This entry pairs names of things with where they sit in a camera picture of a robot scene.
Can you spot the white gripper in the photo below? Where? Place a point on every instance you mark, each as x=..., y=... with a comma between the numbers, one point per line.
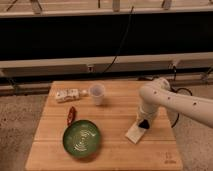
x=142, y=115

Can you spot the black eraser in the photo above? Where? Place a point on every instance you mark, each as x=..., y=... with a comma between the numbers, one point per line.
x=144, y=124

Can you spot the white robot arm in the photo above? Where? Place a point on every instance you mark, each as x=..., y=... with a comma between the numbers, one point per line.
x=158, y=93

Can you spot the white sponge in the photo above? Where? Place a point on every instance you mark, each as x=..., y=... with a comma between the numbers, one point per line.
x=135, y=133

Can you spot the wooden cutting board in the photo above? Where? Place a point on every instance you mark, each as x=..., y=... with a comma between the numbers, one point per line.
x=156, y=151

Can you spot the clear plastic cup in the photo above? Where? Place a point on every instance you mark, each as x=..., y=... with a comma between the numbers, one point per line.
x=96, y=92

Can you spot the green bowl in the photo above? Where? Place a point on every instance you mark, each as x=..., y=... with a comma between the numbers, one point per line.
x=81, y=139

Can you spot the white wrapped packet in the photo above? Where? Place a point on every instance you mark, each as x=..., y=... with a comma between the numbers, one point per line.
x=67, y=95

